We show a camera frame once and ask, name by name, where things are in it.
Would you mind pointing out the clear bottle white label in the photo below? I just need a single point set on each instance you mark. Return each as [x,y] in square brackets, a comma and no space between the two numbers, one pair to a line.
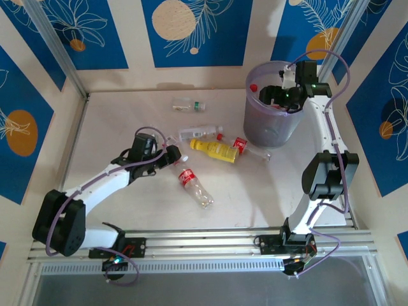
[194,132]

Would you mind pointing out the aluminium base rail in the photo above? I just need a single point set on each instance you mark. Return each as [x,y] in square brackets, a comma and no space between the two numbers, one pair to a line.
[207,242]

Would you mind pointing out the translucent purple plastic bin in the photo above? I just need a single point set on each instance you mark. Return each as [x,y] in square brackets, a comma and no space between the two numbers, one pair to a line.
[261,127]

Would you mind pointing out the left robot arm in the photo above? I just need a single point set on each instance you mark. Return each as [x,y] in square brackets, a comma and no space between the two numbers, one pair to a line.
[102,178]

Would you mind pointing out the yellow plastic bottle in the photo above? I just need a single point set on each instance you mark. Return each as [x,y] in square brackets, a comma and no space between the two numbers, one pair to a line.
[216,150]

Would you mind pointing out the aluminium frame post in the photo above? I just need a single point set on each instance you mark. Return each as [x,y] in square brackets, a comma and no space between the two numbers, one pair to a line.
[347,32]
[55,41]

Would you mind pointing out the clear bottle green cap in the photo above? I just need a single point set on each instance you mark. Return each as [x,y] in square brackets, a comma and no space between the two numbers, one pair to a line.
[183,104]

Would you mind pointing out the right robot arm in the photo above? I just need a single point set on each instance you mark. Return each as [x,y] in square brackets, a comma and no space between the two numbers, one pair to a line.
[328,175]

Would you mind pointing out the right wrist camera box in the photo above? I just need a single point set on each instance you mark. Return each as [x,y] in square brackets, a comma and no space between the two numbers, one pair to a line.
[288,78]

